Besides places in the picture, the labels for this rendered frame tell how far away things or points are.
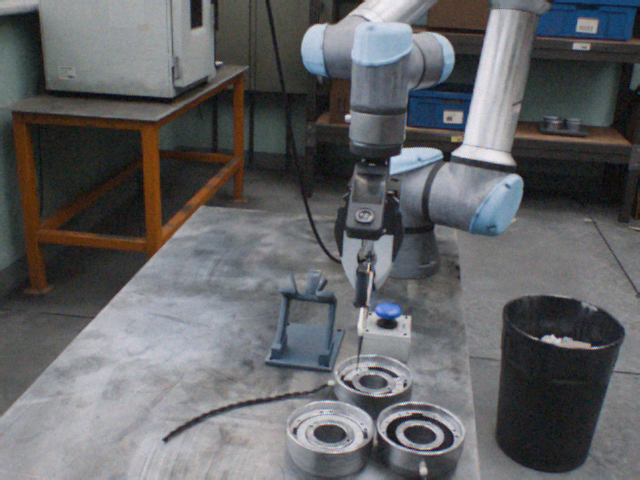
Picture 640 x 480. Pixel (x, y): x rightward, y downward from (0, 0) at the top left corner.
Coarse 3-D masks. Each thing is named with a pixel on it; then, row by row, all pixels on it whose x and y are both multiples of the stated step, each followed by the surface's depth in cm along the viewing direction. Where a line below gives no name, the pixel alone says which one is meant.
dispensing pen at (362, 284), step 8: (368, 256) 105; (368, 264) 105; (360, 272) 103; (368, 272) 103; (360, 280) 103; (368, 280) 102; (360, 288) 102; (360, 296) 102; (360, 304) 102; (360, 312) 103; (368, 312) 103; (360, 320) 103; (360, 328) 103; (360, 336) 102; (360, 344) 102
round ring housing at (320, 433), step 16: (304, 416) 91; (352, 416) 91; (368, 416) 90; (288, 432) 86; (320, 432) 90; (336, 432) 90; (352, 432) 88; (368, 432) 88; (288, 448) 87; (304, 448) 84; (320, 448) 86; (336, 448) 85; (352, 448) 84; (368, 448) 85; (304, 464) 84; (320, 464) 83; (336, 464) 83; (352, 464) 84
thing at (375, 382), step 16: (336, 368) 100; (352, 368) 102; (400, 368) 102; (336, 384) 98; (368, 384) 102; (384, 384) 101; (352, 400) 95; (368, 400) 94; (384, 400) 94; (400, 400) 95
